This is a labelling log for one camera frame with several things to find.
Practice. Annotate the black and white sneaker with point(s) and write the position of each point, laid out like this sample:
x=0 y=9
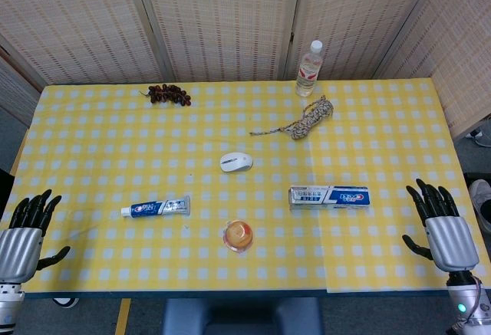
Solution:
x=66 y=302

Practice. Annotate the yellow checkered table mat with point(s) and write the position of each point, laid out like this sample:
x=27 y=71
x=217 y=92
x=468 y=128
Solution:
x=115 y=151
x=383 y=151

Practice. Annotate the orange jelly cup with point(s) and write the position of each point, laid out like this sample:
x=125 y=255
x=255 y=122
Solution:
x=238 y=235

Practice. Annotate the clear plastic water bottle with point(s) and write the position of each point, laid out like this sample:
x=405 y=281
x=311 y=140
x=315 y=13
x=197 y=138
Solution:
x=307 y=74

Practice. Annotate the blue and white toothpaste tube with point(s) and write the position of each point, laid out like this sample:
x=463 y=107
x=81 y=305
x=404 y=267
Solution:
x=153 y=207

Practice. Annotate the black and silver right hand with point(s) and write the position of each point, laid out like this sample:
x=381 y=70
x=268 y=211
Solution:
x=450 y=239

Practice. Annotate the black and silver left hand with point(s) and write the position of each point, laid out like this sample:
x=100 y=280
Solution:
x=19 y=250

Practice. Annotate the yellow floor tape strip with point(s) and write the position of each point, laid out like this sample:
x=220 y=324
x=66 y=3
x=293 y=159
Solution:
x=122 y=317

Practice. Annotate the blue and white toothpaste box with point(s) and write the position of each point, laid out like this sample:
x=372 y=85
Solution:
x=330 y=197

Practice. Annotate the woven folding screen panel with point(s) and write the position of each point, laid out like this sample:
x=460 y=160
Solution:
x=76 y=24
x=15 y=89
x=356 y=17
x=222 y=20
x=460 y=51

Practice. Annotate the white computer mouse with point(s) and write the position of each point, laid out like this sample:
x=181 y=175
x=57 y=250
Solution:
x=236 y=161

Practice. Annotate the bunch of dark red grapes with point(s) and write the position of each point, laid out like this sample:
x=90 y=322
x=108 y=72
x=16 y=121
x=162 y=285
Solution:
x=169 y=94

